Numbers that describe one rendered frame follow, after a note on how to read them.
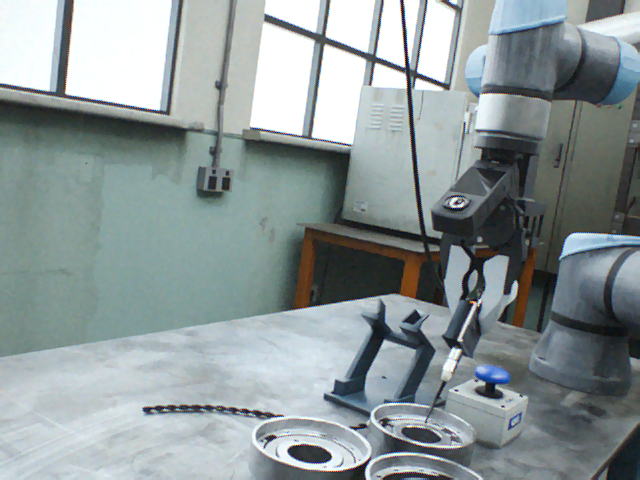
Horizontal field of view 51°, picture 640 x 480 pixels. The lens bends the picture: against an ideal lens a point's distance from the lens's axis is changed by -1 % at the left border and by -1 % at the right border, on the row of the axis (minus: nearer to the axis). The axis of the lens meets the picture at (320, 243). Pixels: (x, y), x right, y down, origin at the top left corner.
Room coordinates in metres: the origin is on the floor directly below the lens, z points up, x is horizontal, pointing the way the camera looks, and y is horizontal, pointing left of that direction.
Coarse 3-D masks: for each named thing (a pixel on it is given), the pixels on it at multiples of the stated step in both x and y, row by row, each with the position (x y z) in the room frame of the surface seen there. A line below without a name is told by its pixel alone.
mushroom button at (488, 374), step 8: (480, 368) 0.74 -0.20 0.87; (488, 368) 0.74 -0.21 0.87; (496, 368) 0.74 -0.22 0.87; (480, 376) 0.73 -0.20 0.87; (488, 376) 0.72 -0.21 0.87; (496, 376) 0.72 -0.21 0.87; (504, 376) 0.73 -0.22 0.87; (488, 384) 0.74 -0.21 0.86; (496, 384) 0.72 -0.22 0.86; (504, 384) 0.72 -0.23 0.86
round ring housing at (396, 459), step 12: (384, 456) 0.54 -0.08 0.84; (396, 456) 0.55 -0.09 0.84; (408, 456) 0.56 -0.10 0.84; (420, 456) 0.56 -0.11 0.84; (432, 456) 0.56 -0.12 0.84; (372, 468) 0.53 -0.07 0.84; (384, 468) 0.54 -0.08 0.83; (396, 468) 0.55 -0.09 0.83; (408, 468) 0.55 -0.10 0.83; (420, 468) 0.56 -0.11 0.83; (432, 468) 0.56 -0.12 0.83; (444, 468) 0.55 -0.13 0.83; (456, 468) 0.55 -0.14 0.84
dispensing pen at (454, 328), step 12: (480, 288) 0.73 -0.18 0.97; (480, 300) 0.73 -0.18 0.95; (456, 312) 0.71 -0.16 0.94; (468, 312) 0.70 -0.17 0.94; (456, 324) 0.70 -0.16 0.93; (444, 336) 0.70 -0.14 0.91; (456, 336) 0.69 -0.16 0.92; (456, 348) 0.70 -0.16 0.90; (456, 360) 0.69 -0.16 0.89; (444, 372) 0.69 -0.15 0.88; (444, 384) 0.68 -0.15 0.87; (432, 408) 0.67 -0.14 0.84
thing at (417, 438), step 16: (384, 416) 0.67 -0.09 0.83; (400, 416) 0.67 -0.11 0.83; (416, 416) 0.68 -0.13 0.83; (432, 416) 0.68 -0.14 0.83; (448, 416) 0.67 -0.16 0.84; (368, 432) 0.63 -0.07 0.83; (384, 432) 0.60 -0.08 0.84; (400, 432) 0.63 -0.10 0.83; (416, 432) 0.65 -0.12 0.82; (432, 432) 0.65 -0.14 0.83; (464, 432) 0.65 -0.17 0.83; (384, 448) 0.60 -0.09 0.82; (400, 448) 0.59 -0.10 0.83; (416, 448) 0.58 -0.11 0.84; (432, 448) 0.58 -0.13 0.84; (448, 448) 0.58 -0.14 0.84; (464, 448) 0.59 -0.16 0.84; (464, 464) 0.60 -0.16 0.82
